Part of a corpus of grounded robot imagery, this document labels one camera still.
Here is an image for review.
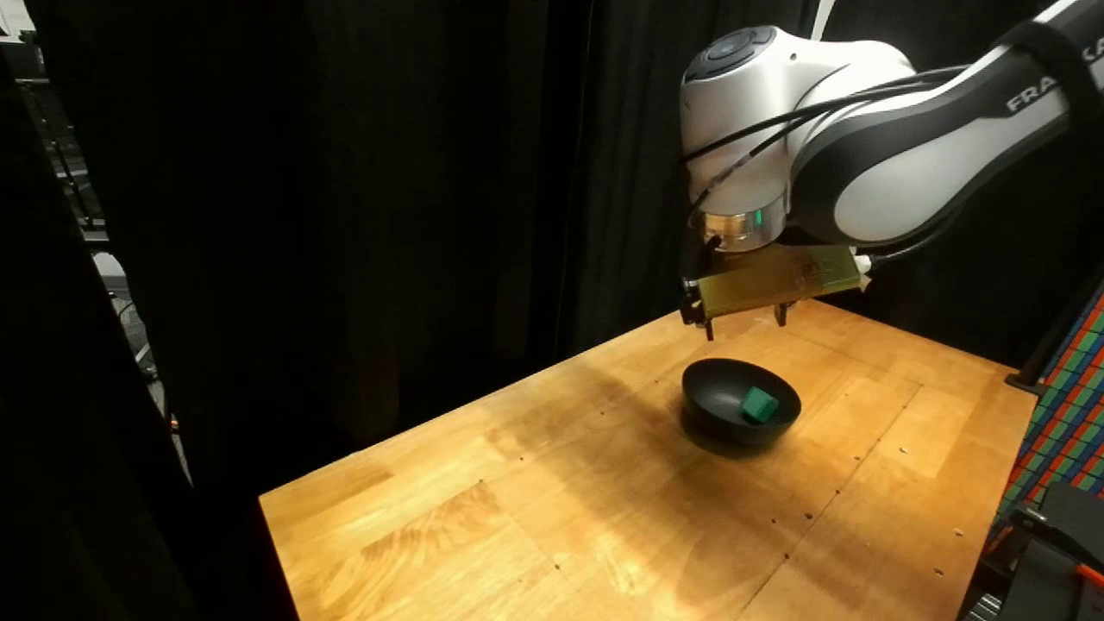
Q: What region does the green block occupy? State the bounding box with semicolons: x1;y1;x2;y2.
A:
740;381;782;427

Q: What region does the black bowl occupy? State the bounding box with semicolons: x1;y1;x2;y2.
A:
679;356;804;450

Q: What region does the multicolour checkered board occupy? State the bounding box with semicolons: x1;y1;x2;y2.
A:
999;279;1104;526

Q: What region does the black curtain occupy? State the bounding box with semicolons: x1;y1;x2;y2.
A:
0;0;1104;621

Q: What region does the black cable bundle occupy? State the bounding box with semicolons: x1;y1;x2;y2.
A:
684;65;971;220

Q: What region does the black arm strap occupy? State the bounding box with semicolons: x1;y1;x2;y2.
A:
999;14;1098;117

